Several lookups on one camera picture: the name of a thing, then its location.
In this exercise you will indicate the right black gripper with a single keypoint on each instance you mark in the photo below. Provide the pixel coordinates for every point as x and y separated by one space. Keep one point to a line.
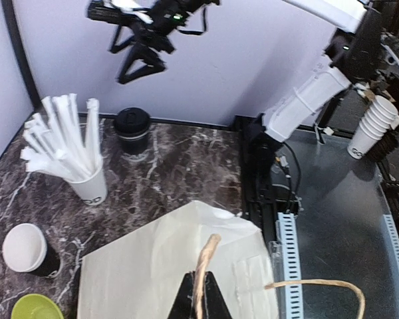
144 38

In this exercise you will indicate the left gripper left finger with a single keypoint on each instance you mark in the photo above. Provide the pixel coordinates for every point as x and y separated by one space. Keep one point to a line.
183 306

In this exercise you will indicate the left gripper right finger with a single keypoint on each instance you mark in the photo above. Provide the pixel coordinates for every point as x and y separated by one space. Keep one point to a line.
213 303

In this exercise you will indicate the cream paper carry bag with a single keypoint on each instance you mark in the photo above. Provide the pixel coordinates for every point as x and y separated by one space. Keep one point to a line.
139 274

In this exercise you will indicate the white straws bundle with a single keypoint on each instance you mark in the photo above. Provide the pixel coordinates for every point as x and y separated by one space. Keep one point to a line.
59 145

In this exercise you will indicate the black paper coffee cup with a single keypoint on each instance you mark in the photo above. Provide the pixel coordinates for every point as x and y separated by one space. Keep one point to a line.
134 145

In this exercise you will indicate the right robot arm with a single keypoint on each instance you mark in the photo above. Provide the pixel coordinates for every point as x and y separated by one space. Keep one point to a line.
349 57

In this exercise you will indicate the green bowl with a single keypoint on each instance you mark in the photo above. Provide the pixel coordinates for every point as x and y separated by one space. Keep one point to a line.
35 306

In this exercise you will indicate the background white cup stack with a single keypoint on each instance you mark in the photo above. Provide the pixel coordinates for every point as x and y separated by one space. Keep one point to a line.
381 116

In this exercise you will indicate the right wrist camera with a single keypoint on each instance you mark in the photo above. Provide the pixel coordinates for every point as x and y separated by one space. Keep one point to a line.
114 12

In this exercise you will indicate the grey slotted cable duct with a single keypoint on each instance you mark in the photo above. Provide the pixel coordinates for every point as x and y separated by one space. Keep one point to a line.
293 294

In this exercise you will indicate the black front rail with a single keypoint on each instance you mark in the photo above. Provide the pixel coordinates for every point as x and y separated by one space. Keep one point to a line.
270 175

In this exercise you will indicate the right black frame post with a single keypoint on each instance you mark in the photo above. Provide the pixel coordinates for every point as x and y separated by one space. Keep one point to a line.
19 52

